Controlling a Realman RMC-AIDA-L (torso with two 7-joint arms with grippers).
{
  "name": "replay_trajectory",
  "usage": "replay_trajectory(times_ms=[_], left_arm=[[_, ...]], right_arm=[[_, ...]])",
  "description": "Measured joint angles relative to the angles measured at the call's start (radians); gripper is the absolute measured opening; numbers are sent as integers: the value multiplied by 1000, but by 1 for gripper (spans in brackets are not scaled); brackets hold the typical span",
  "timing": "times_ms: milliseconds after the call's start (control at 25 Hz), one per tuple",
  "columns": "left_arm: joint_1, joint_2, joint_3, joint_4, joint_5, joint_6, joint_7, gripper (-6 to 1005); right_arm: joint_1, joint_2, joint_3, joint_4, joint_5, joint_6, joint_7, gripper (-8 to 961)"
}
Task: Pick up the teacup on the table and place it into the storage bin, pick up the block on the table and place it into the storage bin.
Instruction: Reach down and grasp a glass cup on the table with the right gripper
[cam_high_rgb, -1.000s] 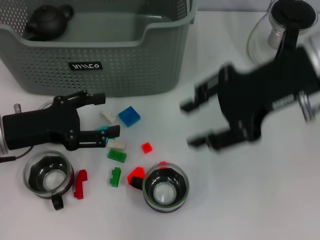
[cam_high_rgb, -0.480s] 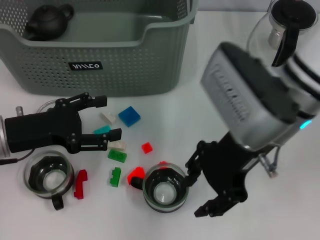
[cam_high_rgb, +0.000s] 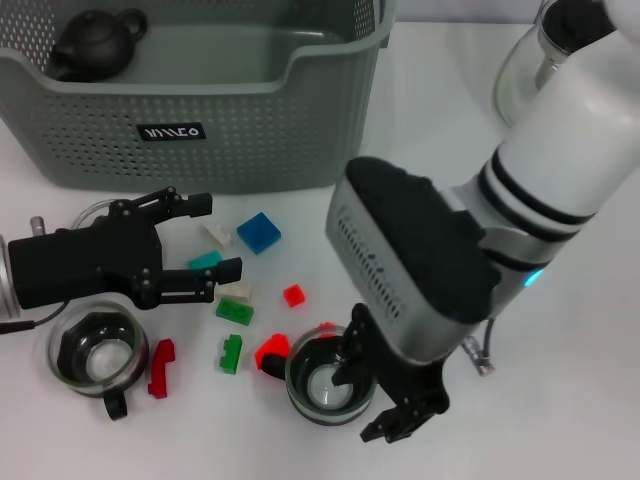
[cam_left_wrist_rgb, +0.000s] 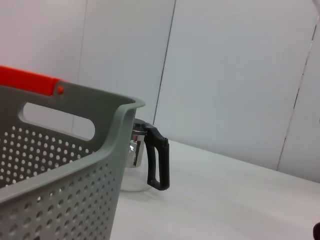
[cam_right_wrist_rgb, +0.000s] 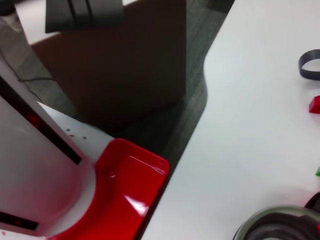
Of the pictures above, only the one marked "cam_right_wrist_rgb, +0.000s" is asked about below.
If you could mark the red robot base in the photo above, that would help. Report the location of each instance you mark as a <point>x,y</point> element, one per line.
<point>130,187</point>

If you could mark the green long building block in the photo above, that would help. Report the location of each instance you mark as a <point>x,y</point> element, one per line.
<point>318,173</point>

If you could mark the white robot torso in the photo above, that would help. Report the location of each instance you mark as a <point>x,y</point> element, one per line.
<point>25,150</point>

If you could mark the dark red curved block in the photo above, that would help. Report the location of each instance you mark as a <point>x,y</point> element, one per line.
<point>315,105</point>

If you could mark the brown cardboard box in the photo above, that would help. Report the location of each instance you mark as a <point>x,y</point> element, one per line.
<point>125,70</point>

